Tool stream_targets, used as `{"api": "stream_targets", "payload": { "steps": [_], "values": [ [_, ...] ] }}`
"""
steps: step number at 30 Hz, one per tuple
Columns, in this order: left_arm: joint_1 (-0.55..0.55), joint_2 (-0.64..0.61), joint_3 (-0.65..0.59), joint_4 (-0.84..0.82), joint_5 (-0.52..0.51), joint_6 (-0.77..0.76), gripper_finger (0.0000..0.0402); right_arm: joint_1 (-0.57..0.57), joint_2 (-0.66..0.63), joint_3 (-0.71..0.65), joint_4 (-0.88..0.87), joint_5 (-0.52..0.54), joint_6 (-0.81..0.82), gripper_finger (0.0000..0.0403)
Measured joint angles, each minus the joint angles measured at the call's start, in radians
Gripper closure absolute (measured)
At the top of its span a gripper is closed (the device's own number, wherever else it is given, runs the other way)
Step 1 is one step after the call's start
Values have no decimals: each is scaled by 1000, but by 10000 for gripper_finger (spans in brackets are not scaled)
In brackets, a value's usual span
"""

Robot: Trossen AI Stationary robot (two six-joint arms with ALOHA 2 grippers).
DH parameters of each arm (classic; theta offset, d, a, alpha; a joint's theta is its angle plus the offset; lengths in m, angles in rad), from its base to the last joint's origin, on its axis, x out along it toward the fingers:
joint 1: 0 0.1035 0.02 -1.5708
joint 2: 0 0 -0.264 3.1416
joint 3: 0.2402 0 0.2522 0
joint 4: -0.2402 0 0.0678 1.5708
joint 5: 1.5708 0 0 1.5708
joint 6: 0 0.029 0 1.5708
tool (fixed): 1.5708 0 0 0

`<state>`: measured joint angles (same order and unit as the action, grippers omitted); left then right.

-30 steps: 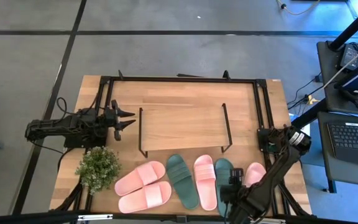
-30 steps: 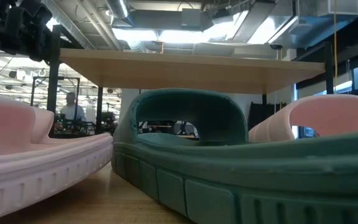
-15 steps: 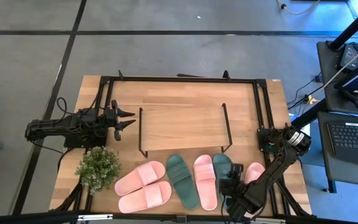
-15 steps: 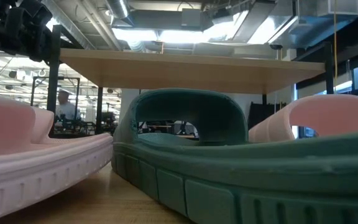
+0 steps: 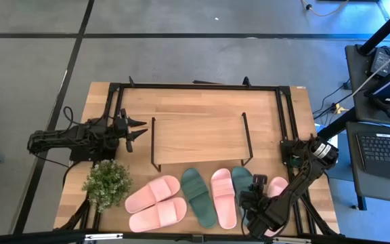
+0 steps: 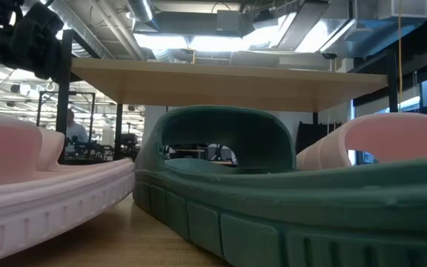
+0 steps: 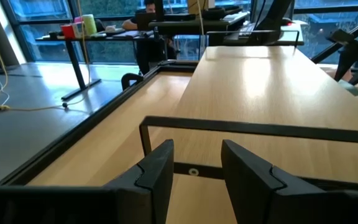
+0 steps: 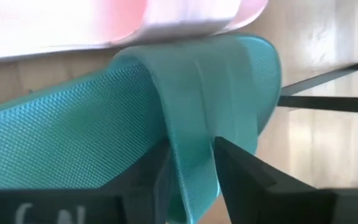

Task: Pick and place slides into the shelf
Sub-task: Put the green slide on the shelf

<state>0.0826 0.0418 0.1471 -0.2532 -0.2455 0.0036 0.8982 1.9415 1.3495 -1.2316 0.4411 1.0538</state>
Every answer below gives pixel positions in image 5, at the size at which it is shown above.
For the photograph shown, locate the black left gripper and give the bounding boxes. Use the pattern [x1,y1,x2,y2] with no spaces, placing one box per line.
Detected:
[112,116,149,154]

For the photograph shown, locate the green rubber slide sandal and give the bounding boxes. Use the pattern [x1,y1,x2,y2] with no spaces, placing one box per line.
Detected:
[180,167,218,229]
[231,165,255,227]

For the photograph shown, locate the pink rubber slide sandal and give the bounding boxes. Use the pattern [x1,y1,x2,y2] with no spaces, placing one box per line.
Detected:
[124,175,181,215]
[264,176,290,238]
[210,168,238,230]
[128,197,188,233]

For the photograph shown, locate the wooden shelf with black legs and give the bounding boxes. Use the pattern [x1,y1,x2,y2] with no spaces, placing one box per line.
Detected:
[150,111,254,173]

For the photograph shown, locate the green potted plant white flowers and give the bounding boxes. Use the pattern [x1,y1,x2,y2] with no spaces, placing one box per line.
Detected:
[81,159,133,214]

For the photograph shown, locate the black metal pole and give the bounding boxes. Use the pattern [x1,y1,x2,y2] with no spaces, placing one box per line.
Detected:
[316,107,358,140]
[357,0,390,57]

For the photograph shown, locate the grey desk with keyboard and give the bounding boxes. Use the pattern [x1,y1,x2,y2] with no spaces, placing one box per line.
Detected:
[345,121,390,211]

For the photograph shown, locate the black computer keyboard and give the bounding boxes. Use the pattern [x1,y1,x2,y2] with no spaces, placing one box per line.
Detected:
[355,131,390,182]

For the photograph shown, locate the black crossbar with silver brackets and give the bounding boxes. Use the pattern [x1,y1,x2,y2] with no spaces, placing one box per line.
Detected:
[0,229,390,244]

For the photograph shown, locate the black power adapter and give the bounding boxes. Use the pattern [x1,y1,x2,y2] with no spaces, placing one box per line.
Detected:
[370,47,390,77]

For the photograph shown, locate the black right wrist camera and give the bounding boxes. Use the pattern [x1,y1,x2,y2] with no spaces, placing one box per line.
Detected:
[251,174,269,189]

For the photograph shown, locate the black metal rig frame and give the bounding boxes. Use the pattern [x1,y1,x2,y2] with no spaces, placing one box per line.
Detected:
[54,76,340,238]

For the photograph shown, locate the black floor cable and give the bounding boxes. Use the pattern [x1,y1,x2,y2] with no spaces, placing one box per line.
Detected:
[312,78,353,120]

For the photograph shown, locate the thin white cable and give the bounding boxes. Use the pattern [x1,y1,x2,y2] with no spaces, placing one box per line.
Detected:
[350,42,390,99]

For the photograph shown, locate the yellow floor cable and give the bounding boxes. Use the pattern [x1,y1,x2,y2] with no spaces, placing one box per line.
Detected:
[301,0,350,18]

